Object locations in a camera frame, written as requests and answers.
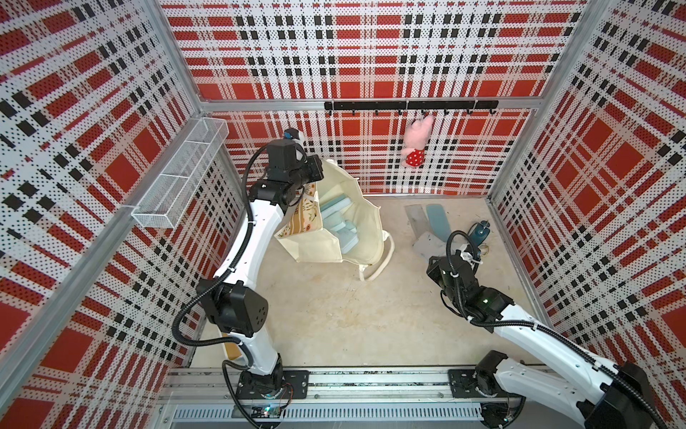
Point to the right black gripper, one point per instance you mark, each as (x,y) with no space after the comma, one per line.
(433,270)

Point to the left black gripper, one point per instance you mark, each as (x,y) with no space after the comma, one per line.
(313,163)

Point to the light blue box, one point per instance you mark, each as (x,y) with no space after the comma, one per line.
(335,205)
(428,246)

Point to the teal pencil case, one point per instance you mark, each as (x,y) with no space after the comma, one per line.
(438,221)

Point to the cream floral canvas bag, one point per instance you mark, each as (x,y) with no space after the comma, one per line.
(354,235)

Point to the grey pencil case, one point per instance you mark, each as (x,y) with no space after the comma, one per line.
(418,220)

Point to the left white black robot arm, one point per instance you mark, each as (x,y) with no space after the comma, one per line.
(230,299)

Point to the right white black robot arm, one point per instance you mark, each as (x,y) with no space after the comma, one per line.
(593,391)

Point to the light blue box in bag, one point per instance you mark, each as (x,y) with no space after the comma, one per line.
(335,205)

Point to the teal alarm clock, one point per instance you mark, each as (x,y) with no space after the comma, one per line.
(479,232)

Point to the pink plush pig toy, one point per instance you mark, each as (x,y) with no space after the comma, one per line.
(415,141)

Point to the white box wooden lid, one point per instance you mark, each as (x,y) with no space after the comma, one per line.
(232,351)

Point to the white wire mesh shelf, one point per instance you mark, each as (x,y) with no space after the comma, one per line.
(192,153)

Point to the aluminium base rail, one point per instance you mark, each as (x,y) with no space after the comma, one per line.
(443,395)

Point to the black wall hook rail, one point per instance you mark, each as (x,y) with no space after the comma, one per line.
(469,105)

